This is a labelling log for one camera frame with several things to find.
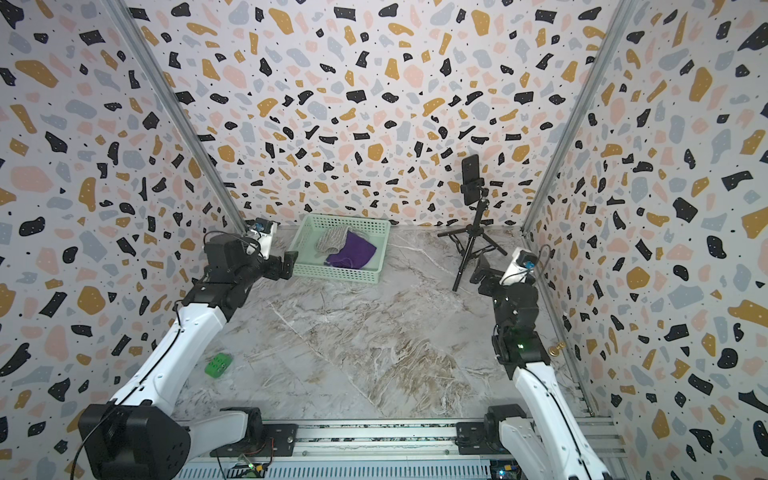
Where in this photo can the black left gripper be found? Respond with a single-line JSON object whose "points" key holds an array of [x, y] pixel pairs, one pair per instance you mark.
{"points": [[275, 272]]}

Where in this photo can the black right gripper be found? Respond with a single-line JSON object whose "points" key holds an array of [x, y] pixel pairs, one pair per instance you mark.
{"points": [[493, 283]]}

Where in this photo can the grey striped dishcloth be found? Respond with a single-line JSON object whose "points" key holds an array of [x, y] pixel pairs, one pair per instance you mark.
{"points": [[332, 240]]}

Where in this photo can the purple cloth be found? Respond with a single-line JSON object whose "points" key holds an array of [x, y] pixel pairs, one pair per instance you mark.
{"points": [[356, 254]]}

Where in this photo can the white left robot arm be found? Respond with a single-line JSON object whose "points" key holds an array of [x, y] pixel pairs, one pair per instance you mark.
{"points": [[134, 434]]}

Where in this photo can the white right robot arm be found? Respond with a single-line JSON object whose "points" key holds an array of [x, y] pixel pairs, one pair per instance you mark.
{"points": [[546, 441]]}

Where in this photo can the mint green plastic basket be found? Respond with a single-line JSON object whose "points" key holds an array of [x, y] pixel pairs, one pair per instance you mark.
{"points": [[310, 264]]}

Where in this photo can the black tripod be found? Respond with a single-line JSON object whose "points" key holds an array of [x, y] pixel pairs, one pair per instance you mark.
{"points": [[472, 241]]}

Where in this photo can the black smartphone on tripod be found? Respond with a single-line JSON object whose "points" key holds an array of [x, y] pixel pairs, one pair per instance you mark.
{"points": [[472, 182]]}

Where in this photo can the green toy block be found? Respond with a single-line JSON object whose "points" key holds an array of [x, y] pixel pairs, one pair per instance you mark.
{"points": [[218, 365]]}

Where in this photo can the right circuit board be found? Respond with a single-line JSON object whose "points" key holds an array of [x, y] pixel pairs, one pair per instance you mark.
{"points": [[505, 470]]}

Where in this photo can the circuit board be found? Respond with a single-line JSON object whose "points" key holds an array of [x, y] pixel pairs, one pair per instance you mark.
{"points": [[245, 469], [505, 470]]}

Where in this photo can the left circuit board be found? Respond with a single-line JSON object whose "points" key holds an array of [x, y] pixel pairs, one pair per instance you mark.
{"points": [[245, 469]]}

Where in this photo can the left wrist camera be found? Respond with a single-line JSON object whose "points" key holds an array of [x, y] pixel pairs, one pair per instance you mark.
{"points": [[263, 231]]}

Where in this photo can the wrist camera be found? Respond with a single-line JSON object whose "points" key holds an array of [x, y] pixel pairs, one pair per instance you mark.
{"points": [[521, 267], [263, 231]]}

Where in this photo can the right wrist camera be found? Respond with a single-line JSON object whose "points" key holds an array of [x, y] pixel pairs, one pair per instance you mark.
{"points": [[521, 267]]}

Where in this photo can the brass knob on wall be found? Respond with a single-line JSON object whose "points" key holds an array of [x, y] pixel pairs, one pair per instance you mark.
{"points": [[556, 350]]}

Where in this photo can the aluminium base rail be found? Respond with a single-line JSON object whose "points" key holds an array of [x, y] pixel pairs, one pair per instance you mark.
{"points": [[353, 449]]}

